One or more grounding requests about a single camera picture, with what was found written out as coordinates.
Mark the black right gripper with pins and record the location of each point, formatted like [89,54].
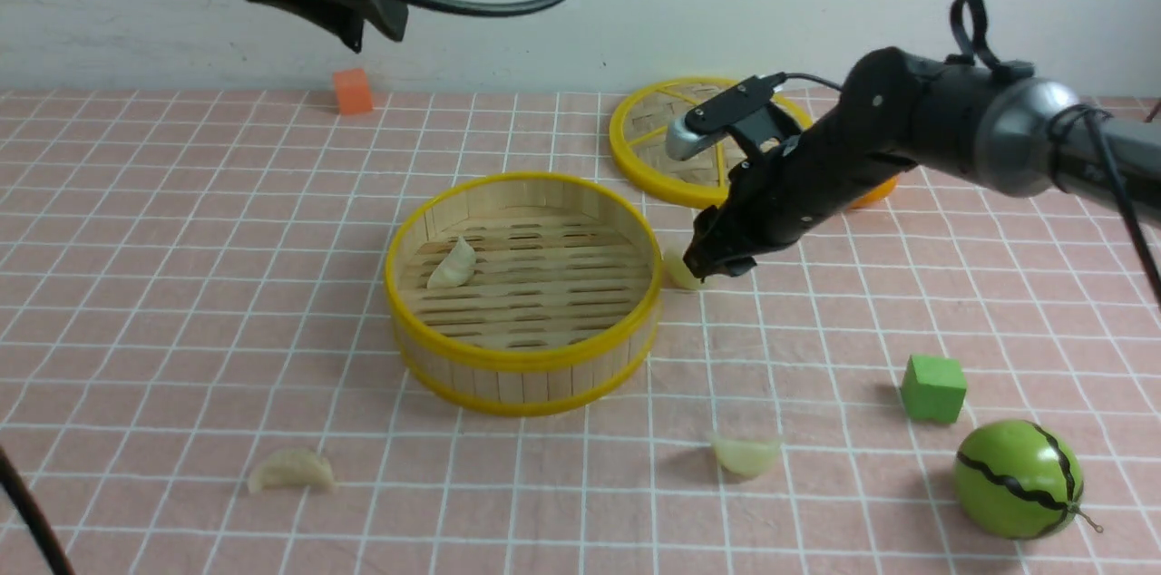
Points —
[776,197]

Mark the greenish dumpling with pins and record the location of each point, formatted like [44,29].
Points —
[745,458]
[678,272]

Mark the pale dumpling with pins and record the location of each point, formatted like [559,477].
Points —
[292,468]
[456,268]

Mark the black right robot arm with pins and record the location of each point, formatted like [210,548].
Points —
[897,112]

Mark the yellow bamboo steamer lid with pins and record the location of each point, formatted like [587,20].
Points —
[637,140]

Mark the yellow-rimmed bamboo steamer tray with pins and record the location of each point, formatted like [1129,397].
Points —
[563,307]

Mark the orange foam cube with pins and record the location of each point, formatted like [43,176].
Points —
[353,92]

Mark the orange-yellow toy pear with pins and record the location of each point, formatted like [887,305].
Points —
[874,196]

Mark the green foam cube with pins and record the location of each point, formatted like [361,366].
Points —
[933,389]

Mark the green toy watermelon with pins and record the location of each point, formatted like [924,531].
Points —
[1019,481]

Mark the pink checked tablecloth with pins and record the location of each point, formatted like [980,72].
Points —
[191,282]

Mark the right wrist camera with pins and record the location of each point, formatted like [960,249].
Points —
[746,113]

